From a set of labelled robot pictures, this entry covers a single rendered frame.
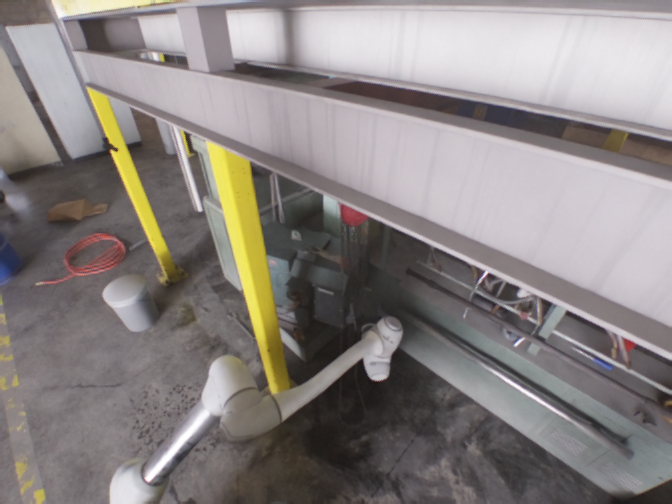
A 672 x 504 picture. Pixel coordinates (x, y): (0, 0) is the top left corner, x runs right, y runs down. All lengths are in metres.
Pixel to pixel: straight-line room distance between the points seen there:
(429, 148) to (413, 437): 1.87
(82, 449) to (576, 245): 2.58
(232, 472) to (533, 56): 2.22
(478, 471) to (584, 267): 1.80
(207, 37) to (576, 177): 0.88
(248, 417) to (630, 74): 1.30
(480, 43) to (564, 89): 0.23
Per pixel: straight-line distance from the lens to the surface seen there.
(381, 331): 1.22
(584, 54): 0.91
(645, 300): 0.58
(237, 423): 1.14
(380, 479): 2.10
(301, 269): 1.84
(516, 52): 0.94
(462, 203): 0.57
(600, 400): 2.01
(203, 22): 1.01
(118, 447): 2.49
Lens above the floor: 2.02
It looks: 38 degrees down
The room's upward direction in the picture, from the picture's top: straight up
